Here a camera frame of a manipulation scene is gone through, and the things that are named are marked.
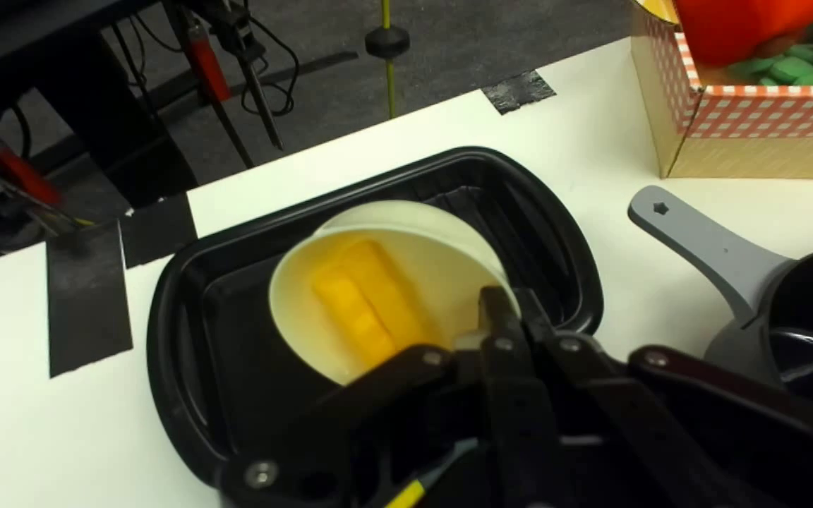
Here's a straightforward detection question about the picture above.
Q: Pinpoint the black pot with gray handle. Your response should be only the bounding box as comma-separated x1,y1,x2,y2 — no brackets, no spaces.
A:
626,183,813,419

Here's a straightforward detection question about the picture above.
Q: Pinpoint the black tape strip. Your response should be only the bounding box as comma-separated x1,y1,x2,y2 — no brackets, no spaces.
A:
122,193,200,269
479,68,560,120
46,221,137,380

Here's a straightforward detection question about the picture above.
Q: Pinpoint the red handled tool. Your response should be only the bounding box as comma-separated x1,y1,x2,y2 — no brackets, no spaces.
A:
169,0,289,152
0,116,98,237

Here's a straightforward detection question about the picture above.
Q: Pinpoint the checkered cardboard produce box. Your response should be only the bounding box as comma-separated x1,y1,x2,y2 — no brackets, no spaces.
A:
631,0,813,181

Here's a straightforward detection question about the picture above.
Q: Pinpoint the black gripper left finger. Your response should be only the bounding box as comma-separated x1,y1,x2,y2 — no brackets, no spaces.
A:
220,286,529,508

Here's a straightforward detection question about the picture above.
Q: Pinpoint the small white bowl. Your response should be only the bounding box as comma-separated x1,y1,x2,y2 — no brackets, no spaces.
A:
265,199,523,391

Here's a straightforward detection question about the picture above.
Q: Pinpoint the yellow toy fry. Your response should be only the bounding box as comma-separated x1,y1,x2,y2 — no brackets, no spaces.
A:
307,234,429,364

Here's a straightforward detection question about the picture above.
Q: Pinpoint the red toy vegetable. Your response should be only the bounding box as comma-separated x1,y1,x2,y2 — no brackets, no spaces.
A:
669,0,813,68

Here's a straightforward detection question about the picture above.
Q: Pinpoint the black rectangular plastic tray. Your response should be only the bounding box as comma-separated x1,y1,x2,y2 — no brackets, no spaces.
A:
148,144,607,490

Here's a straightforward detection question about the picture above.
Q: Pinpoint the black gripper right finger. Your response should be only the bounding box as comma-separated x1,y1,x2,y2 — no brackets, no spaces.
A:
518,288,813,508

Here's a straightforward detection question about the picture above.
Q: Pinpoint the thin pole with black base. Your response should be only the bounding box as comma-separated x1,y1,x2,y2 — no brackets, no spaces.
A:
364,0,413,121

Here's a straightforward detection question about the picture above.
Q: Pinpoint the green toy vegetable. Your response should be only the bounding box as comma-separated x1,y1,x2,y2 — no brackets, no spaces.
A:
714,41,813,90

